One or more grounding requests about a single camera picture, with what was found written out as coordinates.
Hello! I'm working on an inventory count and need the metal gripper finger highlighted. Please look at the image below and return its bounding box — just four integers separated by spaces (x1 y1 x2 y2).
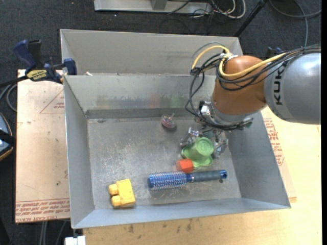
179 127 200 148
214 137 229 159

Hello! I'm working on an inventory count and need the green plastic cup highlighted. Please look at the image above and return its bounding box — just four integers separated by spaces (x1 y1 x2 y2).
181 136 215 168

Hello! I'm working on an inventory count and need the orange-red small block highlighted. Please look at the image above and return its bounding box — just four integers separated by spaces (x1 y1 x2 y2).
175 158 195 174

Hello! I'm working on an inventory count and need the blue round hairbrush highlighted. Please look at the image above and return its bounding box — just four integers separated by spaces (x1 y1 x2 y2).
147 169 228 191

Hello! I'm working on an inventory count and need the grey metal bin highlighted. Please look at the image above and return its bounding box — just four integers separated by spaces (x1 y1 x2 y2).
60 29 291 230

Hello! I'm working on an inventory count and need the yellow toy building block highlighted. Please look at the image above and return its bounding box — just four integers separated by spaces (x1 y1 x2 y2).
108 178 136 209

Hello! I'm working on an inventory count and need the brown cardboard board red print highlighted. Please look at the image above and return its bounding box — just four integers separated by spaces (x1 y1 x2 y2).
15 69 297 224

